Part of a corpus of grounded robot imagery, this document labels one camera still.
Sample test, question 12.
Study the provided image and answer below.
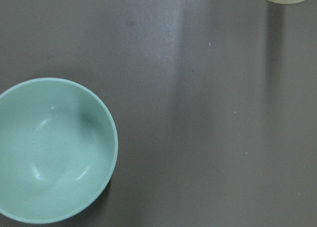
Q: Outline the green bowl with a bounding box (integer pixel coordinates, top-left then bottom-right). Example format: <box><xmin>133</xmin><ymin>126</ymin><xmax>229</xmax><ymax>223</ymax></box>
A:
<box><xmin>0</xmin><ymin>78</ymin><xmax>118</xmax><ymax>224</ymax></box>

